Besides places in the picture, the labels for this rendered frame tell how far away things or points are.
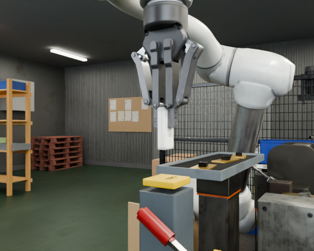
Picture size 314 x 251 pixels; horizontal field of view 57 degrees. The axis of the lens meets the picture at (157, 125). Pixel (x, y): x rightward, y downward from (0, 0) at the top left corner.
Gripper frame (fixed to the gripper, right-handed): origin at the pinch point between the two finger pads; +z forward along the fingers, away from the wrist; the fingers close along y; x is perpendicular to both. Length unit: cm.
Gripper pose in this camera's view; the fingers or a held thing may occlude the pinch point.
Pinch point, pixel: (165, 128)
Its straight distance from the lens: 48.8
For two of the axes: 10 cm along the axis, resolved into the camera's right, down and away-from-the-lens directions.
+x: 5.2, 0.0, 8.5
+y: 8.5, 0.0, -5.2
